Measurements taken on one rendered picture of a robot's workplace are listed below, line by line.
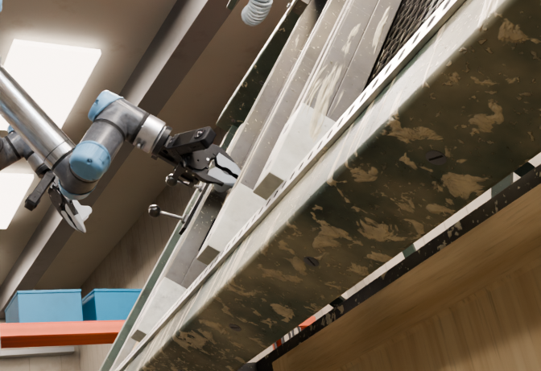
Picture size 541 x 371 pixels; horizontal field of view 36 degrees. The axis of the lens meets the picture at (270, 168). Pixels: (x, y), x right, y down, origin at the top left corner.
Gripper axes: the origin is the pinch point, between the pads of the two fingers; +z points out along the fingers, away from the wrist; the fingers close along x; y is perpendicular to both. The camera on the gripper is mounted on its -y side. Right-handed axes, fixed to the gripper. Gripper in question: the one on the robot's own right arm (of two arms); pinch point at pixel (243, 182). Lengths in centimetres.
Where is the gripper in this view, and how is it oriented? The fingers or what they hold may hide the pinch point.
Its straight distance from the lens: 176.7
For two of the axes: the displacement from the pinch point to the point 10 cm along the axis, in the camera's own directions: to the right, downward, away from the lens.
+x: -3.6, 7.4, -5.6
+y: -3.7, 4.4, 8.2
